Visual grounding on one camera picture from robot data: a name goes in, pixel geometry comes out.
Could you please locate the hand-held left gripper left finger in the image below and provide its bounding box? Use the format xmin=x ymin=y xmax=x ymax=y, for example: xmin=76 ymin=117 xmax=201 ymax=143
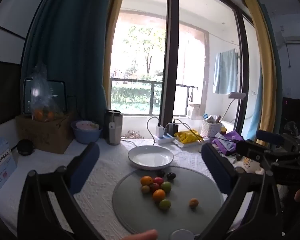
xmin=17 ymin=142 xmax=102 ymax=240

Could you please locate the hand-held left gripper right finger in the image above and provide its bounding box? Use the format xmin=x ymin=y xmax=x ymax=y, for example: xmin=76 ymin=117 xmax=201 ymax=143
xmin=197 ymin=142 xmax=283 ymax=240

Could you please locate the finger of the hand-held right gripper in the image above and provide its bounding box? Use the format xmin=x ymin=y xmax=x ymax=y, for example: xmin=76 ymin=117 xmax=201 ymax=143
xmin=256 ymin=129 xmax=285 ymax=146
xmin=236 ymin=139 xmax=274 ymax=164

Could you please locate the white round plate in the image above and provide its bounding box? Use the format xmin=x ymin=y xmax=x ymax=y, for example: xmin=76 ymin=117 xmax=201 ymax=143
xmin=127 ymin=145 xmax=174 ymax=171

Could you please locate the person's left hand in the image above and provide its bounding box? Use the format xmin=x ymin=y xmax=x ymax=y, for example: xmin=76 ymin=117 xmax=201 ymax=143
xmin=120 ymin=229 xmax=158 ymax=240

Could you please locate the white cartoon mug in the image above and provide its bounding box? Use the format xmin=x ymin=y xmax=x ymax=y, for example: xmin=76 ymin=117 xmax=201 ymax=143
xmin=233 ymin=154 xmax=266 ymax=175

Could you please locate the purple packet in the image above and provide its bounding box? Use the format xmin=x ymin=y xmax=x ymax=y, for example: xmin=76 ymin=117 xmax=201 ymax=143
xmin=211 ymin=130 xmax=245 ymax=156

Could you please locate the blue bowl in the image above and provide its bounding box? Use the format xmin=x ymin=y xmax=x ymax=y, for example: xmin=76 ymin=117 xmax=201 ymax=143
xmin=70 ymin=121 xmax=103 ymax=145

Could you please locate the grey round mat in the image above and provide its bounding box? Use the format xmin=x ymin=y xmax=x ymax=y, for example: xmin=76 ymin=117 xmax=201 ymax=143
xmin=112 ymin=165 xmax=224 ymax=236

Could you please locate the white flat packet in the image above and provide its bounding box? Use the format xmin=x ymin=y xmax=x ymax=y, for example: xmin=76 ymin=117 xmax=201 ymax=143
xmin=173 ymin=138 xmax=203 ymax=148

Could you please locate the white woven basket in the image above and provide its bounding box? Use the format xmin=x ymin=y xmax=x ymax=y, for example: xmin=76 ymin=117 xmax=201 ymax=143
xmin=201 ymin=118 xmax=223 ymax=139

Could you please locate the pink bowl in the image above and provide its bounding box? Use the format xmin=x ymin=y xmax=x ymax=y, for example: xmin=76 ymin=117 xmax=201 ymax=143
xmin=75 ymin=120 xmax=100 ymax=131

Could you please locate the yellow printed plastic bag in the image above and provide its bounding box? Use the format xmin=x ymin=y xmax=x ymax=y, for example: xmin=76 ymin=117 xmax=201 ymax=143
xmin=177 ymin=129 xmax=204 ymax=143

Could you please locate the stainless steel tumbler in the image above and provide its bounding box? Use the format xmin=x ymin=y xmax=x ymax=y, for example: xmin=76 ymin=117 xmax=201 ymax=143
xmin=104 ymin=109 xmax=123 ymax=146

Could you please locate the brown cardboard box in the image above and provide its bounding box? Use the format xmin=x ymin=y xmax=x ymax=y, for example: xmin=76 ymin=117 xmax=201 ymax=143
xmin=15 ymin=112 xmax=77 ymax=155

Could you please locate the white desk lamp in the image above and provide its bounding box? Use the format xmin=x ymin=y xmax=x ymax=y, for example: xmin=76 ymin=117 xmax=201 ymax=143
xmin=220 ymin=92 xmax=248 ymax=125

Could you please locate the white power strip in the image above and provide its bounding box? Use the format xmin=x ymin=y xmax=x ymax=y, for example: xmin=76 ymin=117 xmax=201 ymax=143
xmin=153 ymin=132 xmax=183 ymax=145

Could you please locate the black round object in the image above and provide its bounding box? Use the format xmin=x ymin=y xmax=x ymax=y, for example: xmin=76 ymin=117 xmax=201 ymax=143
xmin=17 ymin=139 xmax=34 ymax=156

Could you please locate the light blue towel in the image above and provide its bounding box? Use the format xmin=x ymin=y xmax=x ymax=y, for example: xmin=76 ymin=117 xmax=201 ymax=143
xmin=213 ymin=48 xmax=239 ymax=95

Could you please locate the yellow curtain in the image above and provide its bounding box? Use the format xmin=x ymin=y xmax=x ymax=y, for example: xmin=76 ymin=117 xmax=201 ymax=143
xmin=102 ymin=0 xmax=129 ymax=137
xmin=236 ymin=0 xmax=277 ymax=146

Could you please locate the blue and white carton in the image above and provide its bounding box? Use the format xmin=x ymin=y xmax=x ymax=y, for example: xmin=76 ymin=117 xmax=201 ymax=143
xmin=0 ymin=136 xmax=18 ymax=197

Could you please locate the clear plastic bag of oranges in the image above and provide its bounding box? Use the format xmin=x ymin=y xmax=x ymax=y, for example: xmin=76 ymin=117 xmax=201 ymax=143
xmin=30 ymin=62 xmax=62 ymax=123

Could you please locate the white air conditioner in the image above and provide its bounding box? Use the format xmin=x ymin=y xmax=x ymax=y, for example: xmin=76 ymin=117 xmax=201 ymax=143
xmin=282 ymin=36 xmax=300 ymax=46

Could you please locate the balcony railing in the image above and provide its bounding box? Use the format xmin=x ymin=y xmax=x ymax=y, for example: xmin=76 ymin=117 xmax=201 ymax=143
xmin=110 ymin=78 xmax=201 ymax=117

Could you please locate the black power cable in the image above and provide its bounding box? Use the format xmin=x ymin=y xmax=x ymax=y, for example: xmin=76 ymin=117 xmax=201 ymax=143
xmin=174 ymin=119 xmax=242 ymax=144

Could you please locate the black charger cable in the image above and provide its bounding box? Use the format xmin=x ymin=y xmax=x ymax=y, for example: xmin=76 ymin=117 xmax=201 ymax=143
xmin=120 ymin=116 xmax=161 ymax=147

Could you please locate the dark window frame post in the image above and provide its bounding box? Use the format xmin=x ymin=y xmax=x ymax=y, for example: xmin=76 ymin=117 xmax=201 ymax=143
xmin=159 ymin=0 xmax=181 ymax=132

